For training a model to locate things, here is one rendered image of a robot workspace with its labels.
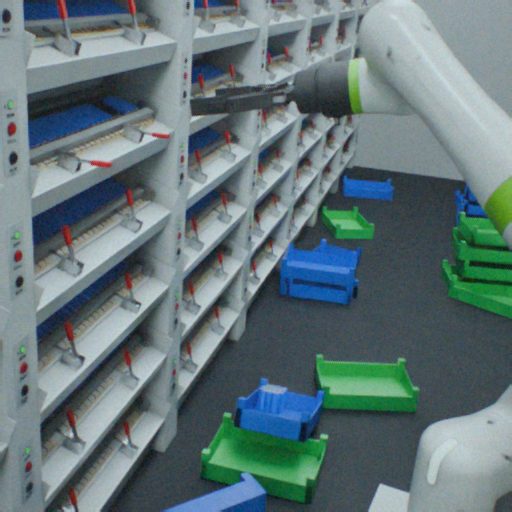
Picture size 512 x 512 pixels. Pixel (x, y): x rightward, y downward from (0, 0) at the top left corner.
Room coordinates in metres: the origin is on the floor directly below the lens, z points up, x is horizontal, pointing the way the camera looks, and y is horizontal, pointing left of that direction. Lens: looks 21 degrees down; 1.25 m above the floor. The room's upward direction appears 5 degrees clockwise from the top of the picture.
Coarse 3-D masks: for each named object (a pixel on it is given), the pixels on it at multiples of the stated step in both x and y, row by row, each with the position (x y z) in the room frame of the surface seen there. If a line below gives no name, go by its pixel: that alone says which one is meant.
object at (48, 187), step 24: (48, 96) 1.45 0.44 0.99; (120, 96) 1.69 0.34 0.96; (144, 96) 1.68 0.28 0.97; (168, 120) 1.66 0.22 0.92; (96, 144) 1.38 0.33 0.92; (120, 144) 1.44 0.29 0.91; (144, 144) 1.49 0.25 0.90; (48, 168) 1.20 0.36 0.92; (96, 168) 1.29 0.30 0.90; (120, 168) 1.41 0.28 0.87; (48, 192) 1.12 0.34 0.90; (72, 192) 1.22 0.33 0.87
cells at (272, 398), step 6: (264, 390) 1.87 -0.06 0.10; (270, 390) 1.87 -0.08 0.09; (276, 390) 1.89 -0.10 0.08; (282, 390) 1.90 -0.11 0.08; (264, 396) 1.86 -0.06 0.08; (270, 396) 1.85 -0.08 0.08; (276, 396) 1.85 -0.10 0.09; (282, 396) 1.87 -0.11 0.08; (258, 402) 1.87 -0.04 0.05; (264, 402) 1.85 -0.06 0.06; (270, 402) 1.85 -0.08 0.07; (276, 402) 1.85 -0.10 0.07; (282, 402) 1.88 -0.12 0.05; (258, 408) 1.86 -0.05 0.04; (264, 408) 1.85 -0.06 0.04; (270, 408) 1.85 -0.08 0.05; (276, 408) 1.84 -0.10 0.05; (282, 408) 1.88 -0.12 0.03
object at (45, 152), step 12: (120, 120) 1.50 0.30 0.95; (132, 120) 1.54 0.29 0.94; (144, 120) 1.61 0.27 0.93; (84, 132) 1.35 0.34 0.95; (96, 132) 1.38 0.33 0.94; (108, 132) 1.44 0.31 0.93; (48, 144) 1.23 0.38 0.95; (60, 144) 1.25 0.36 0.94; (72, 144) 1.29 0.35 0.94; (36, 156) 1.17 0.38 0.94; (48, 156) 1.21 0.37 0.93
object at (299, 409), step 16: (240, 400) 1.69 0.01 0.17; (256, 400) 1.90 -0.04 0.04; (288, 400) 1.93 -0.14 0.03; (304, 400) 1.92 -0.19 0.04; (320, 400) 1.89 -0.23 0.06; (240, 416) 1.67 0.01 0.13; (256, 416) 1.67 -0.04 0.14; (272, 416) 1.66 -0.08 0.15; (288, 416) 1.83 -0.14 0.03; (304, 416) 1.64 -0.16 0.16; (320, 416) 1.89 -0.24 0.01; (272, 432) 1.64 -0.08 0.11; (288, 432) 1.64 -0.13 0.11; (304, 432) 1.63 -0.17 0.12
